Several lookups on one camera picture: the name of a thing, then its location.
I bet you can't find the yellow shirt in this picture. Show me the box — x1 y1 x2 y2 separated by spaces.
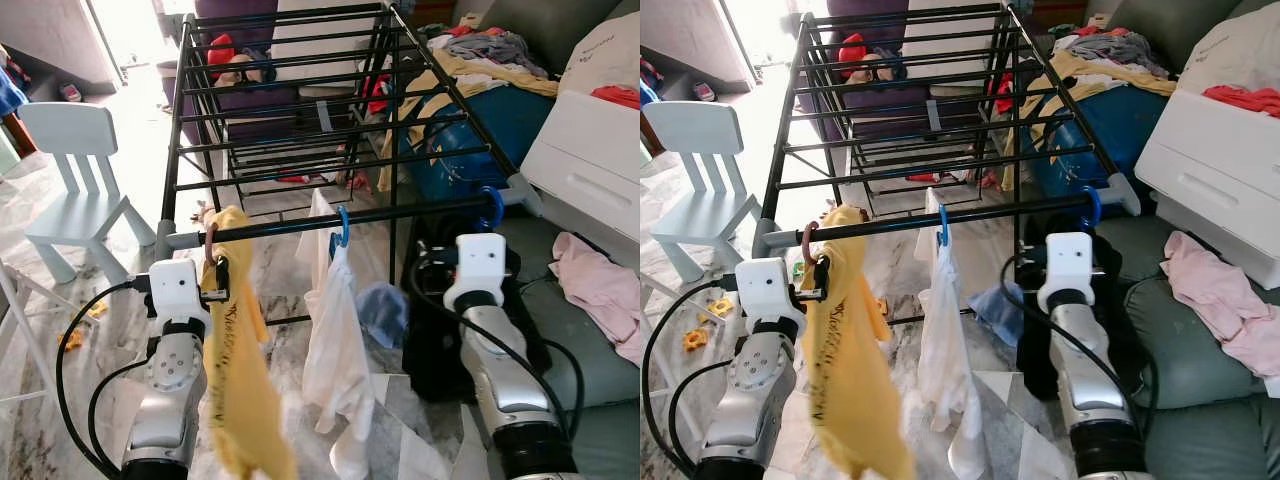
798 205 916 480
198 205 301 480

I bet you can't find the black metal drying rack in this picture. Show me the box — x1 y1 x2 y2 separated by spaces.
155 3 546 336
750 3 1143 331

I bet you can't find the light blue cloth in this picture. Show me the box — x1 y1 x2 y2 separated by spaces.
355 282 411 351
966 282 1028 348

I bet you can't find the black garment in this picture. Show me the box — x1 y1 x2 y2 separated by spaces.
403 215 553 403
1013 215 1151 401

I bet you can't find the white garment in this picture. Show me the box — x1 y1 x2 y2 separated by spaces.
915 188 989 480
298 188 378 480

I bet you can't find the blue suitcase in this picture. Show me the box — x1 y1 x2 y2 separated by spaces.
400 85 558 206
1020 85 1176 206

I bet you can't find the light blue kids chair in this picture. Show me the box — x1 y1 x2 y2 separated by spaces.
643 100 769 286
18 100 158 286

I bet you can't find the pink garment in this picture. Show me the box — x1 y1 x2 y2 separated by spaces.
550 232 641 366
1160 232 1280 379

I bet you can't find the purple armchair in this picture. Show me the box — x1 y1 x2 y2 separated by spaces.
160 0 396 121
795 0 1011 121

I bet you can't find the white drawer unit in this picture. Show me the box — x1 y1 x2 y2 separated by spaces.
520 90 641 269
1135 90 1280 291

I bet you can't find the green leather sofa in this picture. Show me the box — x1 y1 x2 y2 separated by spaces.
490 215 641 480
1095 215 1280 480

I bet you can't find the mixed clothes pile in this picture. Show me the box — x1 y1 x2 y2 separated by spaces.
1045 25 1181 101
425 25 561 101

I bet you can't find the white pillow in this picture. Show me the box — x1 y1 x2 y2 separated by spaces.
558 10 641 96
1180 15 1280 96

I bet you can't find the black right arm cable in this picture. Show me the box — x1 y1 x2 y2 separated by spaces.
405 250 586 446
998 250 1161 441

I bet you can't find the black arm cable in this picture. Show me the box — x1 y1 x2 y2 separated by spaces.
55 280 151 479
998 250 1161 441
405 250 586 446
640 280 741 479

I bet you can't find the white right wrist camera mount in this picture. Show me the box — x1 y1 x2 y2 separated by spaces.
1037 232 1096 301
443 233 509 306

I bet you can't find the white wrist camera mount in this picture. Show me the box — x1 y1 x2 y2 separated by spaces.
735 258 806 326
443 233 509 306
1037 232 1096 301
148 260 213 323

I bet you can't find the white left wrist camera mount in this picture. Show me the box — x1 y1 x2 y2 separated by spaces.
148 260 213 323
735 258 806 326

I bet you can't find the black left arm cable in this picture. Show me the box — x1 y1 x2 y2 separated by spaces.
640 280 741 479
55 280 151 479

